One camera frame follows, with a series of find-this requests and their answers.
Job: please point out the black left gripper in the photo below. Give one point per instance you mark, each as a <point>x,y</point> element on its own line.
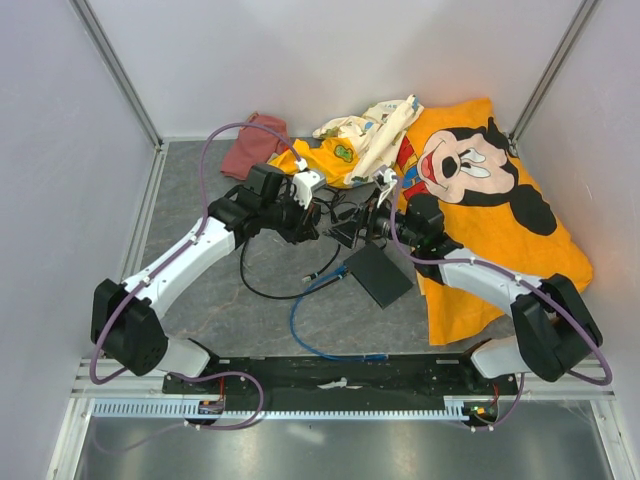
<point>304,229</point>

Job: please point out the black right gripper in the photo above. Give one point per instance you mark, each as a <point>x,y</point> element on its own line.
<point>346,232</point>

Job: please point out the black network switch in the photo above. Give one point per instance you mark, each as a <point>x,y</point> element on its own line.
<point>378,275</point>

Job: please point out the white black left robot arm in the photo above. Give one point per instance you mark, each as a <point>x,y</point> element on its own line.
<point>126,316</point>

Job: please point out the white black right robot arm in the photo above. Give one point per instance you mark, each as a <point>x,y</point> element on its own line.
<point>554,330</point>

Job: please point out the yellow dinosaur garment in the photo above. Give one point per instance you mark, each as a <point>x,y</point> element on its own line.
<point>335,158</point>

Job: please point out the cream dinosaur print cloth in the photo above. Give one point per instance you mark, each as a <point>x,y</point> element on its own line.
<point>376,134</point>

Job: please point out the maroon red cloth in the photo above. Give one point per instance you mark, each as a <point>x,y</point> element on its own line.
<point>254,146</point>

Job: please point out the orange Mickey Mouse pillow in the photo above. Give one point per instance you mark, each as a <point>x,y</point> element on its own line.
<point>490,203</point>

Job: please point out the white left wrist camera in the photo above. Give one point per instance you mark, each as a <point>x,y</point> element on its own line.
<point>306,182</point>

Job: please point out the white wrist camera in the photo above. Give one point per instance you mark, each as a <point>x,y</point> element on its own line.
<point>306,182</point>
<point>386,179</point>

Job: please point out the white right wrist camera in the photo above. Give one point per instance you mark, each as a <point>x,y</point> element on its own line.
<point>386,179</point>

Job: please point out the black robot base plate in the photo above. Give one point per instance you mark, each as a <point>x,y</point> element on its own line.
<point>399,380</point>

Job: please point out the grey slotted cable duct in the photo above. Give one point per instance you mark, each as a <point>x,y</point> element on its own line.
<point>196,409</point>

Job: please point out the aluminium frame rail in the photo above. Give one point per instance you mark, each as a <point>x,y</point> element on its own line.
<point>536,389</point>

